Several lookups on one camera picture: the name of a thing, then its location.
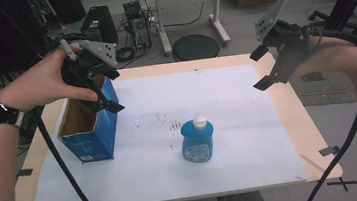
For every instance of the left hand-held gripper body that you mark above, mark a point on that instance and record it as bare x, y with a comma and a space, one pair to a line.
97, 53

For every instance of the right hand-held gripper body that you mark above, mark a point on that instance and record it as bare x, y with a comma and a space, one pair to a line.
289, 43

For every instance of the blue carton box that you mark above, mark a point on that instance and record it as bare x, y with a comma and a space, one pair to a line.
96, 139

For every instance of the blue bottle with white cap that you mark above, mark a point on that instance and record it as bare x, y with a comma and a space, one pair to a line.
197, 142

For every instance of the person's right hand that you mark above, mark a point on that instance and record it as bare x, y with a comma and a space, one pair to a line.
324, 53

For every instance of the person's left hand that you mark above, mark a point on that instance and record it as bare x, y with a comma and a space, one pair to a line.
37, 85

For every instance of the black computer tower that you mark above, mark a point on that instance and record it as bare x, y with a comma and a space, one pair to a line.
99, 25

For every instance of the black floor socket plate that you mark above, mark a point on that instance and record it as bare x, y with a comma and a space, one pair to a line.
313, 76

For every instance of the open computer case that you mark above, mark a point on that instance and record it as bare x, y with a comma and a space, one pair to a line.
138, 26

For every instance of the black office chair base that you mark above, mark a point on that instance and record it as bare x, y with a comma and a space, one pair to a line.
335, 22

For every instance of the grey floor mat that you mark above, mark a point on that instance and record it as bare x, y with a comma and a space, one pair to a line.
328, 93

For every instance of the black round stool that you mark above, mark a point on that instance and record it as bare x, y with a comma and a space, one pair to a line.
195, 46

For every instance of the white table mat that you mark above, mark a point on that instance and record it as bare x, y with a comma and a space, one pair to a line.
199, 91

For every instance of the black tape piece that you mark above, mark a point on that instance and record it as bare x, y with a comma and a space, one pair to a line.
329, 150
24, 172

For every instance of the dark curtain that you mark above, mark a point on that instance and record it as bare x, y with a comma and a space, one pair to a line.
1, 28

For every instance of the black tape cross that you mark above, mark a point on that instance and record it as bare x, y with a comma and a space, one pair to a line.
342, 183

